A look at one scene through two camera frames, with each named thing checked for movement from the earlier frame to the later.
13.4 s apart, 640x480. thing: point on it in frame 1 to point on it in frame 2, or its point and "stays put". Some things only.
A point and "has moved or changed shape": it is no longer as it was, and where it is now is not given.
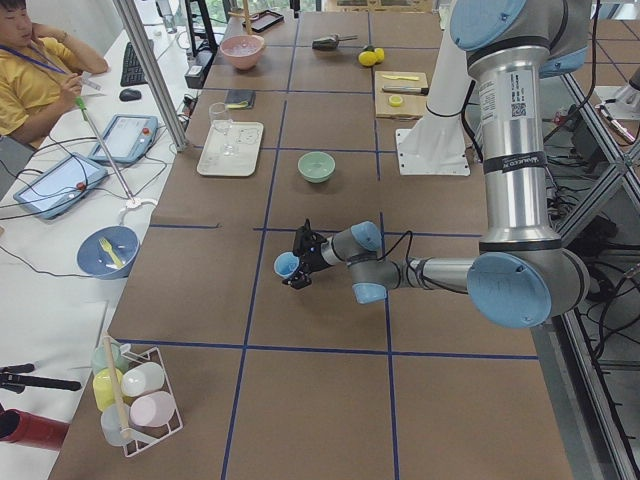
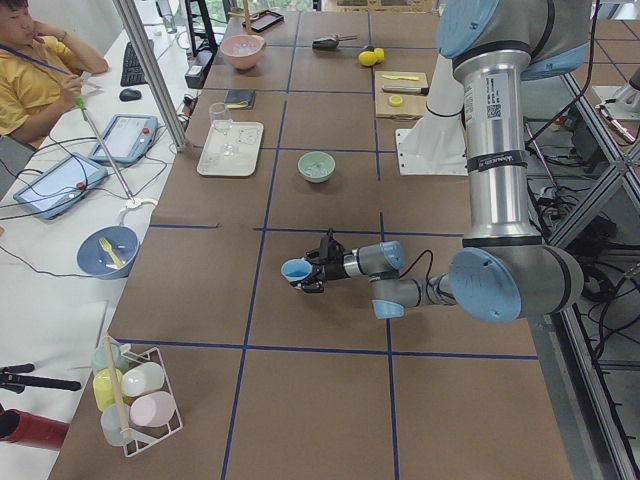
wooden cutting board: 398,105 stays put
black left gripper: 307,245 to 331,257
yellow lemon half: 395,100 stays put
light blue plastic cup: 286,264 has moved or changed shape
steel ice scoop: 331,42 stays put
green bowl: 316,166 stays put
